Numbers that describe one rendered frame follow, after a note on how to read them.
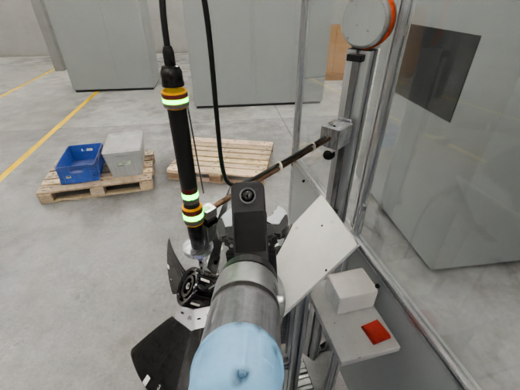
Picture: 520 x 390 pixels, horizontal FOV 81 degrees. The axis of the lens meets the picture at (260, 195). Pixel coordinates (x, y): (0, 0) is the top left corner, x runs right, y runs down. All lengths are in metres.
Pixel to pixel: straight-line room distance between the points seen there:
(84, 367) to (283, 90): 5.45
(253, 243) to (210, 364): 0.18
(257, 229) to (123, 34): 7.59
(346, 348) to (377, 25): 1.09
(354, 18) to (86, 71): 7.53
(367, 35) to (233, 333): 0.95
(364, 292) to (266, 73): 5.38
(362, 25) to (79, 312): 2.50
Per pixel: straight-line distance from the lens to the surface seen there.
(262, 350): 0.27
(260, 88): 6.33
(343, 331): 1.33
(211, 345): 0.28
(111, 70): 8.12
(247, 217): 0.40
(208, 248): 0.72
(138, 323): 2.49
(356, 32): 1.10
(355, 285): 1.34
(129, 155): 3.75
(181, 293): 0.99
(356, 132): 1.16
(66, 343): 2.60
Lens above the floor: 1.96
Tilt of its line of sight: 34 degrees down
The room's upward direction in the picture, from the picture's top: straight up
